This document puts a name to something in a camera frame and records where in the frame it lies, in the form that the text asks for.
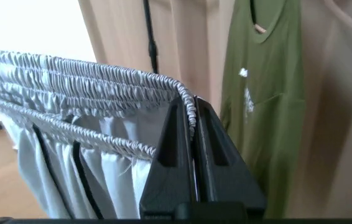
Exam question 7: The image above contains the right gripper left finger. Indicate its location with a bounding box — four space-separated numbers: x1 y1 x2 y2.
139 96 197 219

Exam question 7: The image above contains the beige curtain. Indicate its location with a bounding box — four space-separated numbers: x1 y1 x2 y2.
78 0 352 219

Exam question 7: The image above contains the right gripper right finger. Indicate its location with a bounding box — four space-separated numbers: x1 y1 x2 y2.
193 96 267 219

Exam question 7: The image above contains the green long-sleeved shirt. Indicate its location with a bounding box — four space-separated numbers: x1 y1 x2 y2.
219 0 307 219

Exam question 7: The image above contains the black clothes rack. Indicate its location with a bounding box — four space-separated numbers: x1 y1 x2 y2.
142 0 160 75

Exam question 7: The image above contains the pale grey garment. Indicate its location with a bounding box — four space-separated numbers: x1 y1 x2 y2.
0 46 197 220

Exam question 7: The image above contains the window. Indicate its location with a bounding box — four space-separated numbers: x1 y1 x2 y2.
0 0 98 137

